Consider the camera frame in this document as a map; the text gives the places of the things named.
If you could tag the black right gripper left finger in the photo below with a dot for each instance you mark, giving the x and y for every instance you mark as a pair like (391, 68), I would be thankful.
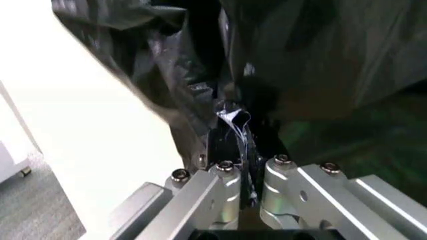
(203, 192)

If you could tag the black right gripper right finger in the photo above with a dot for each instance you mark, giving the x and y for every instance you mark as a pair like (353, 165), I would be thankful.
(310, 197)

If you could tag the black plastic garbage bag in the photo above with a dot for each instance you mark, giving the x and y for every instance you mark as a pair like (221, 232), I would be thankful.
(267, 62)

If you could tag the white cabinet on casters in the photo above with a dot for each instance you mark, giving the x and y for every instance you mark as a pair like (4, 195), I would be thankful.
(13, 140)

